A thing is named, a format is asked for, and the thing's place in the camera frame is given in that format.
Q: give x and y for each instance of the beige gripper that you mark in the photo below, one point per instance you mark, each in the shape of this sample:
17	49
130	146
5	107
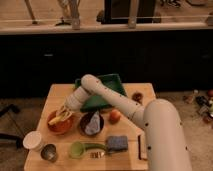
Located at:
73	102

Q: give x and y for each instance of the yellow banana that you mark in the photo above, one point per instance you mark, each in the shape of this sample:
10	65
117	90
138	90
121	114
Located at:
56	120

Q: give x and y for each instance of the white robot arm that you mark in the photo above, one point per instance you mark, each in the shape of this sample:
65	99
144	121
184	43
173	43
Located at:
159	119

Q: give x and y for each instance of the red bowl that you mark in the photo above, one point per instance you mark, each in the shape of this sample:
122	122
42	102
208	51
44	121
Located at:
60	127

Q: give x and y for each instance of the dark bowl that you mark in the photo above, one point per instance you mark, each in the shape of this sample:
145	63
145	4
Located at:
84	120

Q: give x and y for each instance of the grey white cloth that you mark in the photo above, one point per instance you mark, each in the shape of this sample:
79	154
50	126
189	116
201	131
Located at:
93	124

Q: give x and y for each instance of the green scoop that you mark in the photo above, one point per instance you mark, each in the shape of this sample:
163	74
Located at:
77	149

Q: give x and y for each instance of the metal cup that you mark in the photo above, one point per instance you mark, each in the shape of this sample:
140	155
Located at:
49	153

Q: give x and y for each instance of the white cup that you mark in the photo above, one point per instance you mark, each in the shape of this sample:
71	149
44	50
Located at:
33	141

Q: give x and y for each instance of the orange fruit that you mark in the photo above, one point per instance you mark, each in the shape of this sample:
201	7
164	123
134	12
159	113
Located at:
114	116

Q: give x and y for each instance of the blue sponge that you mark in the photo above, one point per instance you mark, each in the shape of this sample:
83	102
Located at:
117	143

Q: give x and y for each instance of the dark red grapes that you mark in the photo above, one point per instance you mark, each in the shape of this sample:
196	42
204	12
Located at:
138	97

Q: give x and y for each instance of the brown scrub brush block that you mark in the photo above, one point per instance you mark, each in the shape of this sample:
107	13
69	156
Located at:
142	155

